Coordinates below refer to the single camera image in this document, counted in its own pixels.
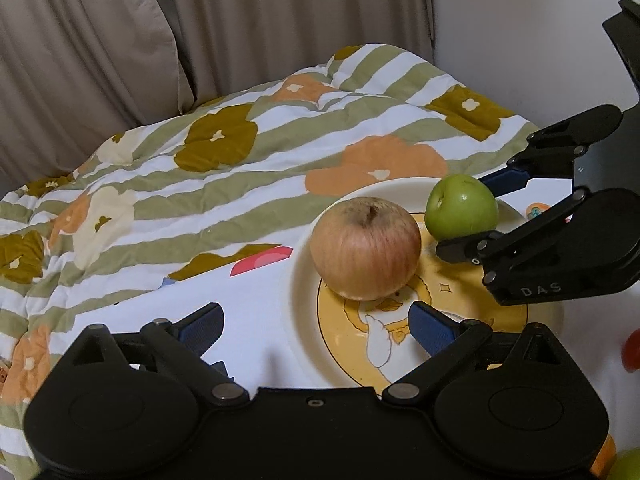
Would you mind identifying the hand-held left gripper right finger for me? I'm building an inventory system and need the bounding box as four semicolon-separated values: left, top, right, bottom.
382;301;568;403

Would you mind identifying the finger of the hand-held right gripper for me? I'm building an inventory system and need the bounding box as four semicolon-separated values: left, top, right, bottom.
435;186;592;307
479;104;624;198

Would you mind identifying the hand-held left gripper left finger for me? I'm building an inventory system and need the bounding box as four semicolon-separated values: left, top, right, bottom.
65;302;251;408

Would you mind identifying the green jujube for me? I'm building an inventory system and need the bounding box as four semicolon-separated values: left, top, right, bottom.
607;449;640;480
425;174;499;241

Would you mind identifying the white duck print plate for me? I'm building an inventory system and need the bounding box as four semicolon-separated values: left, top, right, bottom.
282;177;566;391

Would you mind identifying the pale red apple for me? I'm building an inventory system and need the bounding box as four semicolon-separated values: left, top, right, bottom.
310;196;422;302

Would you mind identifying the orange red tomato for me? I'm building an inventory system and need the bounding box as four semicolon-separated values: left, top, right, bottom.
621;329;640;372

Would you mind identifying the large orange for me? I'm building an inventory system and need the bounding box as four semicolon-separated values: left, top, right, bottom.
595;435;617;480

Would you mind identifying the floral striped blanket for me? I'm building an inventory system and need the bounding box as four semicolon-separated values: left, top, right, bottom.
0;44;543;480

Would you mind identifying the beige curtain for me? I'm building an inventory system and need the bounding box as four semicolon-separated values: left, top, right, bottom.
0;0;436;181

